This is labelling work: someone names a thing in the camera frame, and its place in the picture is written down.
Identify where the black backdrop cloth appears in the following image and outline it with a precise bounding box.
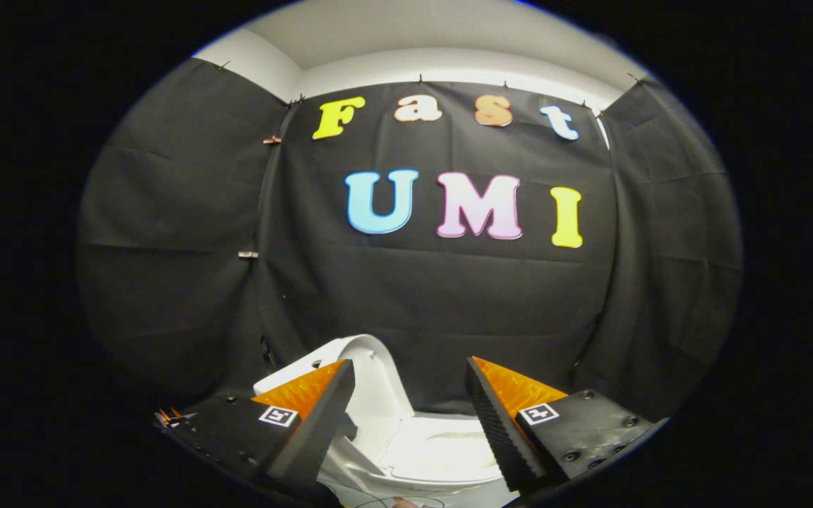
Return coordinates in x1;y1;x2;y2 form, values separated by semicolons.
75;56;742;424

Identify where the white toilet lid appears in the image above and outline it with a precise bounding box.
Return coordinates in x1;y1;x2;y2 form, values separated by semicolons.
311;334;416;475

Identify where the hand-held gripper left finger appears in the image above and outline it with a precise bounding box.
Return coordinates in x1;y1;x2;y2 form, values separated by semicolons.
165;358;356;508

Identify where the white toilet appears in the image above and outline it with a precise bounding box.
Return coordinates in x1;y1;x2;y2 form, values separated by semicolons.
253;353;507;495

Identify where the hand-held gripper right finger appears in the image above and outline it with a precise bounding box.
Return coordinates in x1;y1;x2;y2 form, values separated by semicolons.
464;356;656;495

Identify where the thin black floor cable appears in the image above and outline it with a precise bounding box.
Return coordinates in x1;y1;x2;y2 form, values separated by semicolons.
339;490;444;508

